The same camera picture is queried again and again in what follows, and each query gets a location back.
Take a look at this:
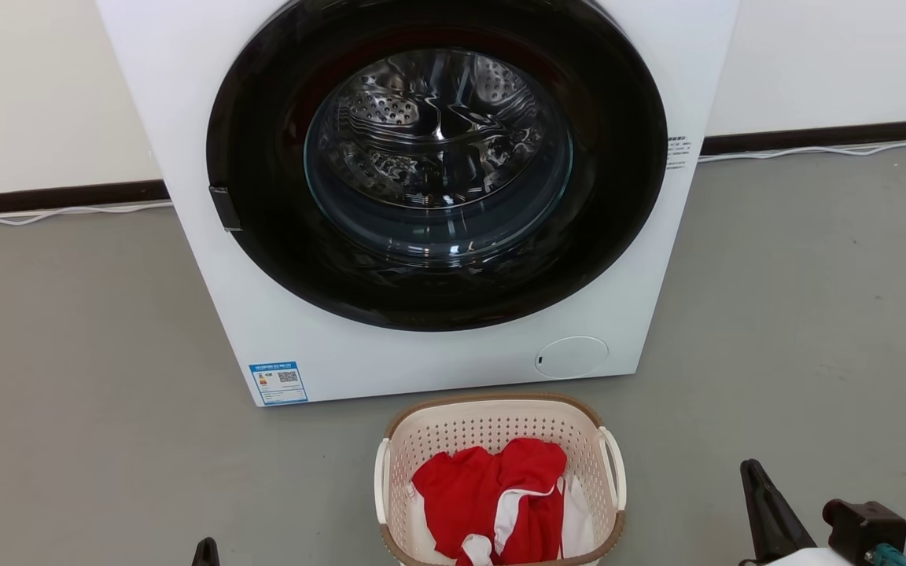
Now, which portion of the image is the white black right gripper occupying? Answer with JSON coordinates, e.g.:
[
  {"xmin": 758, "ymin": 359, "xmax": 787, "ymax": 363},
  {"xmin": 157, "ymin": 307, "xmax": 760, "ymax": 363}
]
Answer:
[{"xmin": 739, "ymin": 459, "xmax": 856, "ymax": 566}]

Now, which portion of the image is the cream perforated laundry basket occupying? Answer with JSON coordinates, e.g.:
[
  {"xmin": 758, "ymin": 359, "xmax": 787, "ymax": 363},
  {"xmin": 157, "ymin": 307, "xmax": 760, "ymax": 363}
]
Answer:
[{"xmin": 374, "ymin": 393, "xmax": 627, "ymax": 566}]

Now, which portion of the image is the blue energy label sticker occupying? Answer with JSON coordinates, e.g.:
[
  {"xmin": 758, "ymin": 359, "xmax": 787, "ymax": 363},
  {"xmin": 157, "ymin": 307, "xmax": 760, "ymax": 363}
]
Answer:
[{"xmin": 249, "ymin": 361, "xmax": 309, "ymax": 406}]

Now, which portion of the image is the round white filter cover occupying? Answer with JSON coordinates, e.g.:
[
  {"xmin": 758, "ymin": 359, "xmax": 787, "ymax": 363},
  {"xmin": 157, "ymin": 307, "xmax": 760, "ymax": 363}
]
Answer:
[{"xmin": 534, "ymin": 336, "xmax": 610, "ymax": 380}]

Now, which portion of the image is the red and white garment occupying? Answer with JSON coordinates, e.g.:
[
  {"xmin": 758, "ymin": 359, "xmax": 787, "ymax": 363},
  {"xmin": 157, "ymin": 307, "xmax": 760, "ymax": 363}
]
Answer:
[{"xmin": 411, "ymin": 438, "xmax": 569, "ymax": 566}]

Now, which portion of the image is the white front-load washing machine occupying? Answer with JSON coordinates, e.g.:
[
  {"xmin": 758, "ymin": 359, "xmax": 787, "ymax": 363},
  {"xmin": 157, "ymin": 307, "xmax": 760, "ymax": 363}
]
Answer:
[{"xmin": 96, "ymin": 0, "xmax": 741, "ymax": 407}]

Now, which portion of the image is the black round washer door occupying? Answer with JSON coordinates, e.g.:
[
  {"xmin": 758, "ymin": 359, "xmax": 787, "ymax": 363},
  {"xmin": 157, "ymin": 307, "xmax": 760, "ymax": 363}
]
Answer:
[{"xmin": 206, "ymin": 0, "xmax": 668, "ymax": 333}]

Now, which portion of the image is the small printed text label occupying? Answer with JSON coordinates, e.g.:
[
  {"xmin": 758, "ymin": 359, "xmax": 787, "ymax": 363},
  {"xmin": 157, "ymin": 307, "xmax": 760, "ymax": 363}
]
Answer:
[{"xmin": 665, "ymin": 135, "xmax": 694, "ymax": 171}]

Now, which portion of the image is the black baseboard strip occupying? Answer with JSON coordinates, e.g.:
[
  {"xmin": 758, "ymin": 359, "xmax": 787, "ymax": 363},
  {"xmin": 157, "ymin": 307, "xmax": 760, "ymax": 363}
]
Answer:
[
  {"xmin": 0, "ymin": 180, "xmax": 171, "ymax": 217},
  {"xmin": 701, "ymin": 118, "xmax": 906, "ymax": 156}
]

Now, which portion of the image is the steel washing drum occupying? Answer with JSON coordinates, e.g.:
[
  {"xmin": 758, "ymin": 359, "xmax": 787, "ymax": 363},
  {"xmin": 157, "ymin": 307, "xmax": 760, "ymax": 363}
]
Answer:
[{"xmin": 313, "ymin": 49, "xmax": 570, "ymax": 210}]

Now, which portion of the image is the black washer door handle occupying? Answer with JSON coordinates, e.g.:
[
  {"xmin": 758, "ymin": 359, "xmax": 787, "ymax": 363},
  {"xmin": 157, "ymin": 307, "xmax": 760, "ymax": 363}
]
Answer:
[{"xmin": 209, "ymin": 186, "xmax": 243, "ymax": 233}]

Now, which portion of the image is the white floor cable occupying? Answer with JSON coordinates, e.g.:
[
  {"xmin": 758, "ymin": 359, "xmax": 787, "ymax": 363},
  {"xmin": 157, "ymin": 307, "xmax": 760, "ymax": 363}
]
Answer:
[
  {"xmin": 697, "ymin": 138, "xmax": 906, "ymax": 164},
  {"xmin": 0, "ymin": 200, "xmax": 174, "ymax": 227}
]

